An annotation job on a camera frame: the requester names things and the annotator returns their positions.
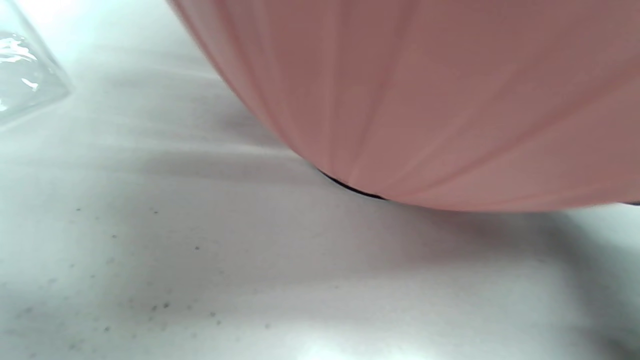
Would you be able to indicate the clear plastic jar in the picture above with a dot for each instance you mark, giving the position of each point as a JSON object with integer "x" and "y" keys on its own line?
{"x": 22, "y": 75}

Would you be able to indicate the pink salad bowl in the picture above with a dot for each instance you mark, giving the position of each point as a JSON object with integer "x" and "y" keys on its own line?
{"x": 425, "y": 100}

